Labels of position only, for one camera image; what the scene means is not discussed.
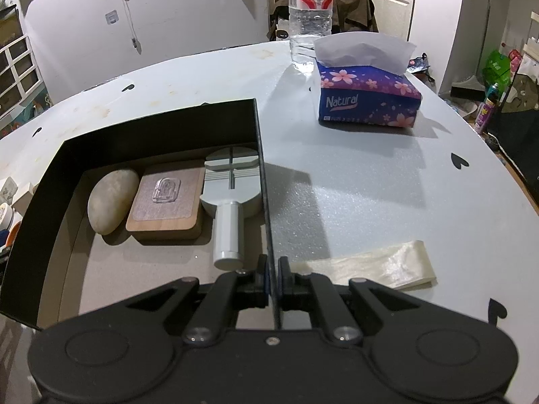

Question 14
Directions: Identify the smooth grey stone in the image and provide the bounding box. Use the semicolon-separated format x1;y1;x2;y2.
87;169;140;235

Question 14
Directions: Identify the folded cream plastic bag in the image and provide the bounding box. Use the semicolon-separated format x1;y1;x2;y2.
290;240;437;290

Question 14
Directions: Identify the grey watch repair tool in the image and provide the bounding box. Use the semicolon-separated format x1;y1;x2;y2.
201;147;262;271

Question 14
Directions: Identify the green plastic bag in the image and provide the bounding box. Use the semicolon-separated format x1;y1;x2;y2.
481;49;522;90

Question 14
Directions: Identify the spray can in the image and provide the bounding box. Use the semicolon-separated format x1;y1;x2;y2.
473;83;500;134

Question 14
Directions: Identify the purple floral tissue pack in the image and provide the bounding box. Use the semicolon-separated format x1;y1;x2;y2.
314;31;422;129

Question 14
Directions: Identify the black cardboard box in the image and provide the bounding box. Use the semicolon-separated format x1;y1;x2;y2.
1;99;262;328

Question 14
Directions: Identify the wooden coaster with hook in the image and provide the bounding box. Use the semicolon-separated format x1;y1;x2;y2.
126;162;204;242

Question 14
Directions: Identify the clear water bottle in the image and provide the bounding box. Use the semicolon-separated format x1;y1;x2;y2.
288;0;334;68

